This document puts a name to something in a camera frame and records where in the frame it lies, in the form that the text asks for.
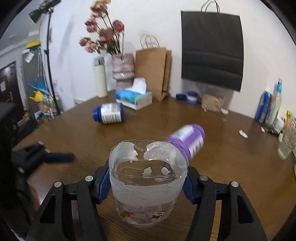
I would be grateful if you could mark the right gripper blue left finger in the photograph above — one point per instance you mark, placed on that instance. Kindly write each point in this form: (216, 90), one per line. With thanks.
(103, 183)

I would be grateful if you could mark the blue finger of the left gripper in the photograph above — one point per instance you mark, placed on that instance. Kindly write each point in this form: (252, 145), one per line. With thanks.
(59, 158)

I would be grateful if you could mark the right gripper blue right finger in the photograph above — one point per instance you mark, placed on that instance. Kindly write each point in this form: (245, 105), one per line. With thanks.
(189, 188)

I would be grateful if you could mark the clear plastic cup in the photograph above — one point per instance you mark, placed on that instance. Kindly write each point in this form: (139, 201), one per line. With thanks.
(146, 179)

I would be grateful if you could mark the purple supplement bottle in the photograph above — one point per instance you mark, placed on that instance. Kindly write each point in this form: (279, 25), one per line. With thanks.
(189, 140)

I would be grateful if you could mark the blue-capped supplement bottle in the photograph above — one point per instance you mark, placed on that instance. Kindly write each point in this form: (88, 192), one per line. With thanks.
(109, 113)

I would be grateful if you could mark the white paper scrap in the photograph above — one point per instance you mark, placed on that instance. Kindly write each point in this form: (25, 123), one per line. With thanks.
(243, 134)

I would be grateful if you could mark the clear jar of grains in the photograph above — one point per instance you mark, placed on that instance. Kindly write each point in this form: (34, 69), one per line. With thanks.
(213, 100)

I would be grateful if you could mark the small purple jar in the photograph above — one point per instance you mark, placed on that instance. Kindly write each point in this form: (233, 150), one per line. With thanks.
(192, 97)

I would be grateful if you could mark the blue jar lid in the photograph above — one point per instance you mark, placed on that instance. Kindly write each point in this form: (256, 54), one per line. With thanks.
(181, 96)

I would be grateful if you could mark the blue tissue box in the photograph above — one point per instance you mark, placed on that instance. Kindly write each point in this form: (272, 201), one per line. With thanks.
(137, 97)

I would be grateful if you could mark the grey refrigerator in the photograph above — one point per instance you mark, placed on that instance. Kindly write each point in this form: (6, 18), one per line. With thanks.
(31, 63)

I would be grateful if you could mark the cream thermos bottle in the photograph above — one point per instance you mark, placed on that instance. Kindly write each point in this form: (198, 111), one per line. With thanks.
(100, 77)

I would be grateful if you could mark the blue soda can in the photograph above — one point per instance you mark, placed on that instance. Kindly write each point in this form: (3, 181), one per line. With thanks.
(263, 107)

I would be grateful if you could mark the drinking glass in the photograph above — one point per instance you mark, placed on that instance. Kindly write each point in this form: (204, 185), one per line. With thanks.
(288, 143)

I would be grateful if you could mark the snack packets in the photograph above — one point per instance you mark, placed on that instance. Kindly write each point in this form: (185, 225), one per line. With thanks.
(281, 124)

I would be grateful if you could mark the pink ceramic vase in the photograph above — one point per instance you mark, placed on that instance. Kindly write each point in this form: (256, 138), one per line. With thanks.
(123, 70)

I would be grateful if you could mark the clear glass bottle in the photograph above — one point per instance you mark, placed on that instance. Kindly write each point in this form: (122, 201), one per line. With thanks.
(275, 105)

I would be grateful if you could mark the brown paper bag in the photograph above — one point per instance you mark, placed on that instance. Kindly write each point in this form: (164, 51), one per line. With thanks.
(153, 63)

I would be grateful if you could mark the dried pink roses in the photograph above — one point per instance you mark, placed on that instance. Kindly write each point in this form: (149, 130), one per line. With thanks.
(110, 34)

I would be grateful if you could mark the black paper bag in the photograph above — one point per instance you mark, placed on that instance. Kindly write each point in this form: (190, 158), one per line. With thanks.
(212, 47)

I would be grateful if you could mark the studio light head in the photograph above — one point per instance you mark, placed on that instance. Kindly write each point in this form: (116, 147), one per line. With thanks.
(43, 8)

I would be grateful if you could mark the wire storage rack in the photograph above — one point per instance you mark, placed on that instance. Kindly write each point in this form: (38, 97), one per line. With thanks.
(45, 104)

